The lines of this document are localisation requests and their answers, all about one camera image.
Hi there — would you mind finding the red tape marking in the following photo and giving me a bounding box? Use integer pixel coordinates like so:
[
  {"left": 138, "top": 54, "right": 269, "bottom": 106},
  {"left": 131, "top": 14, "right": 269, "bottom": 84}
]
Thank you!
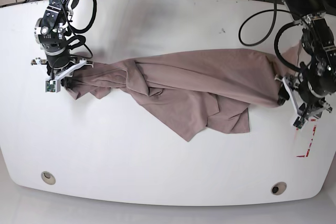
[{"left": 294, "top": 119, "right": 318, "bottom": 158}]

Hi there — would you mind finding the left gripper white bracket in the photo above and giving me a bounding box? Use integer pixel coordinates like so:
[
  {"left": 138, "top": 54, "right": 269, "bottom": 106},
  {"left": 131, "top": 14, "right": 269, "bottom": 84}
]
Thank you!
[{"left": 275, "top": 74, "right": 331, "bottom": 125}]

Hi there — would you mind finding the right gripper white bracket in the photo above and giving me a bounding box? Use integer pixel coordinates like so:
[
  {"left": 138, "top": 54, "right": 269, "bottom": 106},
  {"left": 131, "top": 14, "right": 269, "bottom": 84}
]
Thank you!
[{"left": 30, "top": 55, "right": 93, "bottom": 88}]

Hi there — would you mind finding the table grommet hole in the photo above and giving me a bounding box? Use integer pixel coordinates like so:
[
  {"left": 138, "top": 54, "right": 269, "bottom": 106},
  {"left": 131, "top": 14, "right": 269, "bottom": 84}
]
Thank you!
[
  {"left": 41, "top": 172, "right": 56, "bottom": 185},
  {"left": 271, "top": 182, "right": 287, "bottom": 196}
]

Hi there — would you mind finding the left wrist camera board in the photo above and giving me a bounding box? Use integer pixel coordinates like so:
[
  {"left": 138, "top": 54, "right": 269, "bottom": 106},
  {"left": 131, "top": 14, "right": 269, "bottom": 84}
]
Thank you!
[{"left": 293, "top": 116, "right": 307, "bottom": 130}]

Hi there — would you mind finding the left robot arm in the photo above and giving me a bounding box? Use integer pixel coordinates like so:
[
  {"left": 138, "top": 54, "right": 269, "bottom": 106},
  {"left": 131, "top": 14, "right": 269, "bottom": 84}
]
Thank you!
[{"left": 273, "top": 0, "right": 335, "bottom": 129}]

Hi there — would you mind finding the left table grommet hole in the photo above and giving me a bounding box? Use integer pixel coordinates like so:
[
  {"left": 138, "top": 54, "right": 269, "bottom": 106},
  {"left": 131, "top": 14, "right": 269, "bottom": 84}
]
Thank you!
[{"left": 41, "top": 172, "right": 56, "bottom": 185}]

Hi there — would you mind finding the mauve t-shirt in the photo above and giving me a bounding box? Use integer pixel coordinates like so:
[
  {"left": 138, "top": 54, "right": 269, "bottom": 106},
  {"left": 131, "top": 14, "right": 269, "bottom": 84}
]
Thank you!
[{"left": 65, "top": 49, "right": 291, "bottom": 141}]

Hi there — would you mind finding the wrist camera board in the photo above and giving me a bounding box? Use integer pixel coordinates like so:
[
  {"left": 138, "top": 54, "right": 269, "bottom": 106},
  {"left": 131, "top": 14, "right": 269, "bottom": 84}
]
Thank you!
[
  {"left": 293, "top": 116, "right": 307, "bottom": 130},
  {"left": 45, "top": 80, "right": 61, "bottom": 93}
]

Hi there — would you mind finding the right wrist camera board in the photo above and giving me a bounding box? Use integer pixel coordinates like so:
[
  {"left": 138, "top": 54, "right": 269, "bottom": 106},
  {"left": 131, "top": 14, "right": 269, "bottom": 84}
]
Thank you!
[{"left": 45, "top": 80, "right": 61, "bottom": 93}]

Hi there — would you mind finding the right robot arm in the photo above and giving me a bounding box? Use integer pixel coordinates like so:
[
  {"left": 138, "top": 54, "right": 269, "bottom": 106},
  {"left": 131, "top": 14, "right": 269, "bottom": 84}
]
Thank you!
[{"left": 31, "top": 0, "right": 97, "bottom": 93}]

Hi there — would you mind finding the right table grommet hole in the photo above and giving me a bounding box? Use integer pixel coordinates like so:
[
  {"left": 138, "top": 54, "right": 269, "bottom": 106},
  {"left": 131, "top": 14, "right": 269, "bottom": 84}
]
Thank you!
[{"left": 271, "top": 182, "right": 287, "bottom": 196}]

